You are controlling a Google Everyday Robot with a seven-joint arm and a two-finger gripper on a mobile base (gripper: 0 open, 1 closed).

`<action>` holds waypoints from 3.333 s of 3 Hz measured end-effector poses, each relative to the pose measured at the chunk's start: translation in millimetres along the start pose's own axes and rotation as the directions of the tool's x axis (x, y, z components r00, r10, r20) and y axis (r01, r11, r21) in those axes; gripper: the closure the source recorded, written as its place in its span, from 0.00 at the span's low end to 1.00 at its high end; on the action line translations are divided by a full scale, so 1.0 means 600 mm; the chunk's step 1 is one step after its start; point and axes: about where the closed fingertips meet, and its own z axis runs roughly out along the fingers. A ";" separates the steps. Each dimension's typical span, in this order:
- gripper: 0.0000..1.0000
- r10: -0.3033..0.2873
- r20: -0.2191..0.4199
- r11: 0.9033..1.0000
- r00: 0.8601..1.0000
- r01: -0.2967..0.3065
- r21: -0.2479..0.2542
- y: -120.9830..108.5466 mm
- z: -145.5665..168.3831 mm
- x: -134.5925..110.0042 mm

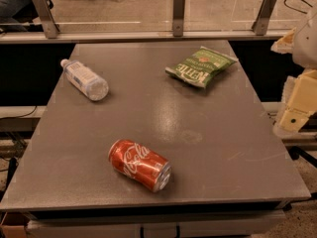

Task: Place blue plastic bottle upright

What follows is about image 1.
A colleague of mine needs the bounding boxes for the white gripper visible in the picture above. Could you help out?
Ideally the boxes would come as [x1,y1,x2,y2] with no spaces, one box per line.
[270,3,317,137]

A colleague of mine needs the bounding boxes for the clear plastic water bottle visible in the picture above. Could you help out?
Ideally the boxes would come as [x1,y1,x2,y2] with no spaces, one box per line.
[60,59,109,101]

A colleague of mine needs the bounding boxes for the green Kettle chips bag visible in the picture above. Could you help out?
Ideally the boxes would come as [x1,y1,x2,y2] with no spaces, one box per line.
[165,47,238,88]

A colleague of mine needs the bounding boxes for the red Coca-Cola can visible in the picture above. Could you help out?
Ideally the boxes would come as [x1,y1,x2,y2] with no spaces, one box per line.
[108,140,171,192]

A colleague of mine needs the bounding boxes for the seated person in background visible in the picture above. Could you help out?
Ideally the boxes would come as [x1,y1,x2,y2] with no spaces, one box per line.
[0,0,53,33]

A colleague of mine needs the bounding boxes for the cardboard box under table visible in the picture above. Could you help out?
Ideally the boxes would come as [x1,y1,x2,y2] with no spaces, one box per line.
[0,212,29,238]

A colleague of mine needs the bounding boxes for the right metal fence bracket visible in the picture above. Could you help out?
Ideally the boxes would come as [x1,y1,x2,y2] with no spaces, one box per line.
[252,0,277,36]

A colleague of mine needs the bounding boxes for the metal fence bracket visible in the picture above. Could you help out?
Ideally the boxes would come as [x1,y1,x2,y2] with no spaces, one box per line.
[172,0,185,37]
[32,0,59,39]
[252,0,277,36]

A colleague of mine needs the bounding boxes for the middle metal fence bracket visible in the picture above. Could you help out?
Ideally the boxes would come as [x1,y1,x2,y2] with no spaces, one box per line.
[172,0,185,37]

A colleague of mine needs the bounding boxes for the left metal fence bracket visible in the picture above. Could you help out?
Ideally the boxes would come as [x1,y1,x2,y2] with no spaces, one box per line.
[32,0,59,39]

